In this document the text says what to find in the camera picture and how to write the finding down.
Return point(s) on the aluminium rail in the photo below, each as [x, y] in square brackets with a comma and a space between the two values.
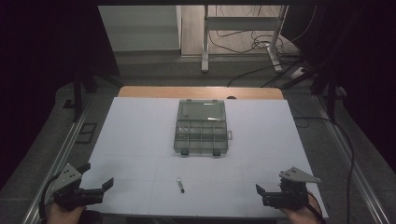
[59, 161]
[348, 161]

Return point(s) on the clear grey compartment box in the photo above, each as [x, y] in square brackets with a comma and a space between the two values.
[201, 127]

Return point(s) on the white board table cover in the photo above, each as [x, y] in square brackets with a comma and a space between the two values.
[130, 155]

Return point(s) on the person's left hand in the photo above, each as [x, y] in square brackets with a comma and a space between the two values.
[62, 215]

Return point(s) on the small metal parts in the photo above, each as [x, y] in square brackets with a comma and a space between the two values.
[183, 128]

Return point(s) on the person's right hand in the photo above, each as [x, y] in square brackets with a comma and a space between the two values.
[299, 215]

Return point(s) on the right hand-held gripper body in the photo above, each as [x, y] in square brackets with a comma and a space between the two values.
[289, 194]

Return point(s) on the small dark screw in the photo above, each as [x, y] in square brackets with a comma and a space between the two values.
[180, 185]

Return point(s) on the white metal desk frame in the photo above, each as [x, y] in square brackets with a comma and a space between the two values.
[239, 23]

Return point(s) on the black metal stand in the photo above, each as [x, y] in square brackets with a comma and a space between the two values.
[81, 87]
[327, 84]

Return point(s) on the white power strip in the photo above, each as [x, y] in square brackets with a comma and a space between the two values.
[297, 73]

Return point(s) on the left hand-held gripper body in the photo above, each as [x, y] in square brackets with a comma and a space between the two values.
[69, 180]

